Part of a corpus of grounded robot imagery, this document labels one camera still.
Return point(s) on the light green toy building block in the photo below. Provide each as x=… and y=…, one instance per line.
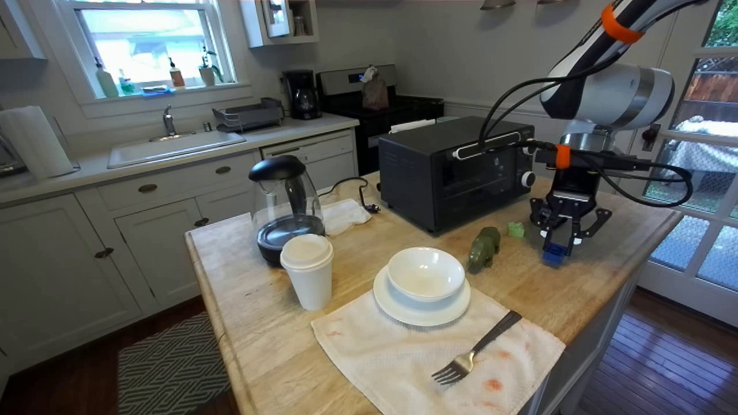
x=518, y=229

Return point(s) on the white paper napkin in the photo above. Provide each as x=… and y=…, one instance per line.
x=345, y=214

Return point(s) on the glass electric kettle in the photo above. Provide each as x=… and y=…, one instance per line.
x=286, y=207

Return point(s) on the black toaster oven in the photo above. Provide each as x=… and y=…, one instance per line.
x=429, y=175

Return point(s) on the black coffee maker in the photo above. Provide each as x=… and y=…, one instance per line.
x=301, y=94

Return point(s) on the metal fork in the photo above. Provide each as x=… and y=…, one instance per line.
x=481, y=345

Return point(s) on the metal sink faucet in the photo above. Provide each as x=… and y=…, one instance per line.
x=168, y=119

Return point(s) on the blue sponge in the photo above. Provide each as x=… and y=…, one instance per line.
x=156, y=93

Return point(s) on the white stained cloth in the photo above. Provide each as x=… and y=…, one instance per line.
x=384, y=360

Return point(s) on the white glass door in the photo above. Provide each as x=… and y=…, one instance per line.
x=695, y=254

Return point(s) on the grey patterned rug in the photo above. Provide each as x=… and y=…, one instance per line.
x=173, y=370

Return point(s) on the green toy dinosaur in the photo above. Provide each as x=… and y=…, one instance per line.
x=484, y=250

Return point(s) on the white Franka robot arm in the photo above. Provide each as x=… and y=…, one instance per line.
x=615, y=94

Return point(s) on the grey dish rack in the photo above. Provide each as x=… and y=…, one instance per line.
x=248, y=116

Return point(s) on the white wooden-top kitchen island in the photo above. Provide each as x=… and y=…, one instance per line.
x=246, y=306

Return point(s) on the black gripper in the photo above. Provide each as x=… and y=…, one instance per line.
x=573, y=184

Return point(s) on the black and steel stove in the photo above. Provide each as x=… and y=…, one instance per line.
x=399, y=111

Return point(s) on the white bowl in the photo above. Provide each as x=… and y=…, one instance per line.
x=426, y=275

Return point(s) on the white plate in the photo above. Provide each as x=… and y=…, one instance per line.
x=419, y=314

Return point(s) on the brown paper bag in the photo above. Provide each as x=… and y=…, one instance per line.
x=375, y=89

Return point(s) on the white kitchen sink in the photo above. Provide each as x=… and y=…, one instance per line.
x=173, y=147

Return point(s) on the white wall cabinet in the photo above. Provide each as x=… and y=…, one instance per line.
x=280, y=23

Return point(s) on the white paper towel roll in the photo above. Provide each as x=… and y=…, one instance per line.
x=36, y=141

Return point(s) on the blue toy building block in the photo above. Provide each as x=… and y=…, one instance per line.
x=555, y=255

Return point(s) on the green soap bottle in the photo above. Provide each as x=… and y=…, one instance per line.
x=106, y=80

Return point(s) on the white counter cabinets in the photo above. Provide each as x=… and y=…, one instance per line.
x=61, y=268

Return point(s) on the white paper cup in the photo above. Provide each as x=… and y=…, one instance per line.
x=309, y=272

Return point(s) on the brown bottle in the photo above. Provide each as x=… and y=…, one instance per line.
x=177, y=73

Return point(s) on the small potted plant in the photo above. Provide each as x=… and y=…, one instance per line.
x=209, y=69

